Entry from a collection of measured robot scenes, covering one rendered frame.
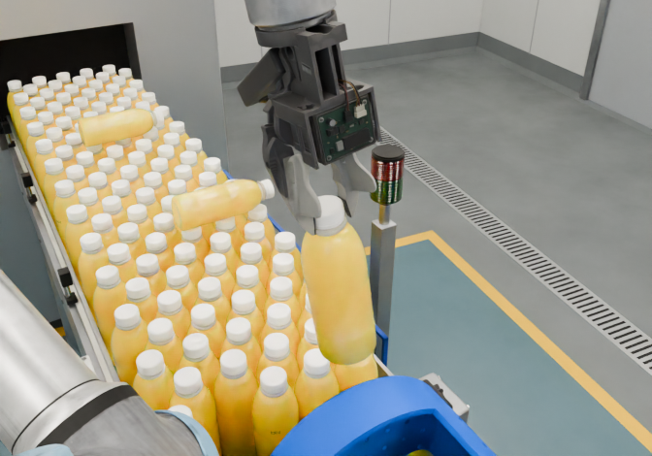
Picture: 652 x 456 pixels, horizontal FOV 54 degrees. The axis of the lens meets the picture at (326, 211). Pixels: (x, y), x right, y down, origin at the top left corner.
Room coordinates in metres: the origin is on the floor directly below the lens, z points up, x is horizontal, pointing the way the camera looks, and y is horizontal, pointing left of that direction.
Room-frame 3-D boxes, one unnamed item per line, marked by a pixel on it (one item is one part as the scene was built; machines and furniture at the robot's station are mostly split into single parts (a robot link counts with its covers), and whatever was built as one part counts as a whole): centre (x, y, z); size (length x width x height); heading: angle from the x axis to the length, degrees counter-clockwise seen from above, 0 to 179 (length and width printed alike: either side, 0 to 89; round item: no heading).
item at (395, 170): (1.08, -0.12, 1.23); 0.06 x 0.06 x 0.04
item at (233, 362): (0.70, 0.14, 1.09); 0.04 x 0.04 x 0.02
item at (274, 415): (0.66, 0.08, 0.99); 0.07 x 0.07 x 0.19
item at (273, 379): (0.66, 0.08, 1.09); 0.04 x 0.04 x 0.02
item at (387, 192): (1.08, -0.12, 1.18); 0.06 x 0.06 x 0.05
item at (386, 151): (1.08, -0.12, 1.18); 0.06 x 0.06 x 0.16
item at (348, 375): (0.74, -0.05, 0.99); 0.07 x 0.07 x 0.19
